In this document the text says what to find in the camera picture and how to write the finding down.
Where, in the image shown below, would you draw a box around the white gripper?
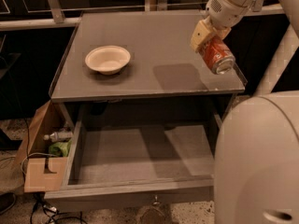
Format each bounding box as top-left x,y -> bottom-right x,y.
190,0 -> 249,52

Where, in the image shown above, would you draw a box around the red coke can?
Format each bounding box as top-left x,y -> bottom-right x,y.
199,36 -> 235,75

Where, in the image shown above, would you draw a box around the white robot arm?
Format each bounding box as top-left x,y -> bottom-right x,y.
191,0 -> 299,224

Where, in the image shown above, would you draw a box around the open grey top drawer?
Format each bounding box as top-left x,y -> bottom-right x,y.
45,114 -> 221,212

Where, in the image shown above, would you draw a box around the metal drawer knob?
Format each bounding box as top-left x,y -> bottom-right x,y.
152,195 -> 162,206

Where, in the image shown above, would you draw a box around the grey wooden cabinet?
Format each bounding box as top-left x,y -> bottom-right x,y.
49,10 -> 249,133

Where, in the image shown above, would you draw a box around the white paper bowl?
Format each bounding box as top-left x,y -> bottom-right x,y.
85,46 -> 131,75

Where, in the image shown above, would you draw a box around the metal window railing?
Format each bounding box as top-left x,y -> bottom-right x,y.
0,0 -> 291,32

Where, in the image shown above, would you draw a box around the clear plastic bottle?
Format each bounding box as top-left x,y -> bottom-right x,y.
43,132 -> 73,142

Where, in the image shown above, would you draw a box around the green plastic bag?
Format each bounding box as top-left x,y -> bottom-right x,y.
49,141 -> 71,157

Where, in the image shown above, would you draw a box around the brown cardboard box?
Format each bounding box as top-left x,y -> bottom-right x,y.
14,101 -> 67,193

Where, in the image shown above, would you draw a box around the white diagonal support post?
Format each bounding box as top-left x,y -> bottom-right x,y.
254,25 -> 299,96

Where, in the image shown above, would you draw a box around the black floor cables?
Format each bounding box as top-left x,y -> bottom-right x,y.
0,191 -> 88,224

